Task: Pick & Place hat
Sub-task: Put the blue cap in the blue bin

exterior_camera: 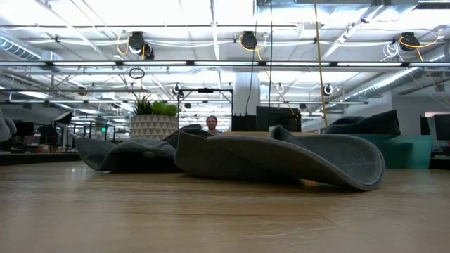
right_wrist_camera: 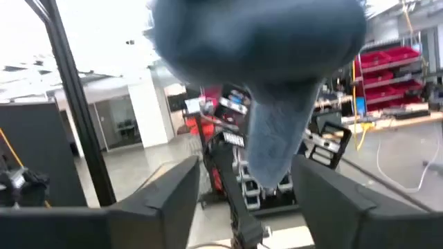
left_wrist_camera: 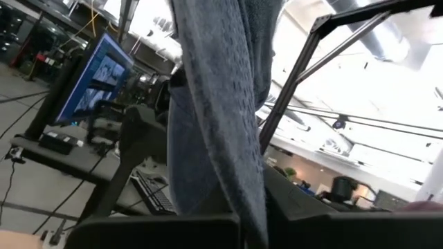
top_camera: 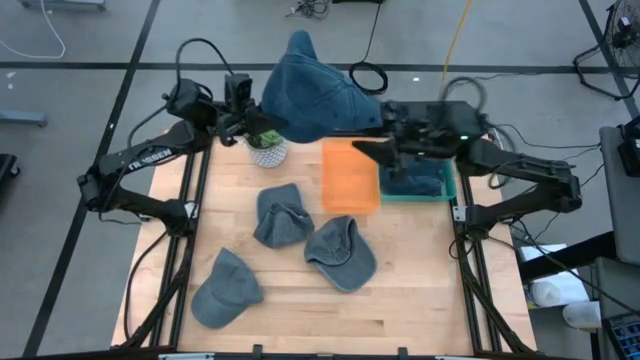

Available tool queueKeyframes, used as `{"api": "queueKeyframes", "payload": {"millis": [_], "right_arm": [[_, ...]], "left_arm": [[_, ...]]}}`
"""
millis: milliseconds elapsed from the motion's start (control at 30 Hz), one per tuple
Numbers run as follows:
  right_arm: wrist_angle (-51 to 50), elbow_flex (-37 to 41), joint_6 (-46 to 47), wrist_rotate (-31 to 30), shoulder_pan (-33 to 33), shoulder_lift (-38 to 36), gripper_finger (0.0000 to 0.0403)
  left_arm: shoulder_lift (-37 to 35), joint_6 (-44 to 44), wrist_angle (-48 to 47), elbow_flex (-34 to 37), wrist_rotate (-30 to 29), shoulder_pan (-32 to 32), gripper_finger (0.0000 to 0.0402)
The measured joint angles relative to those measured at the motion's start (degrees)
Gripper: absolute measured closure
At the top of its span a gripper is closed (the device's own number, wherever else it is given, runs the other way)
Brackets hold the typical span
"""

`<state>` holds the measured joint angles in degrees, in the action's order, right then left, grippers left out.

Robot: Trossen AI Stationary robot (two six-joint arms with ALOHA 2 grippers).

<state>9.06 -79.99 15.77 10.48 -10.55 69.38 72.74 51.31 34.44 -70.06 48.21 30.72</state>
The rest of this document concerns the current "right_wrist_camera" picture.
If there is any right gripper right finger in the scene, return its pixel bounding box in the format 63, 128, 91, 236
292, 155, 443, 249

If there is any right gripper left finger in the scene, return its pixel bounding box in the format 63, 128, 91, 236
103, 156, 201, 249

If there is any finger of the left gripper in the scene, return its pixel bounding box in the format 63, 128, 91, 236
215, 84, 251, 110
306, 121, 353, 171

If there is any blue denim baseball cap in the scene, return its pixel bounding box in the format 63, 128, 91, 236
143, 0, 368, 190

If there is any red object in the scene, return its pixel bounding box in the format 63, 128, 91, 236
185, 85, 224, 140

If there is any wooden workbench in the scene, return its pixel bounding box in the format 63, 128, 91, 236
341, 109, 443, 135

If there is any shelf with red bins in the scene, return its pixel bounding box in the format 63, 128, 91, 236
352, 45, 432, 113

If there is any black partition panel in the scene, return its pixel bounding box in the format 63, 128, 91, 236
0, 101, 88, 208

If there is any yellow hanging cable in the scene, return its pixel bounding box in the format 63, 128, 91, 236
350, 59, 372, 153

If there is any white floor cable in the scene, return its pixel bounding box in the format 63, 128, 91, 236
375, 136, 441, 194

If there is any black aluminium rig frame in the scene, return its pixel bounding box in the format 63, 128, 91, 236
23, 0, 118, 208

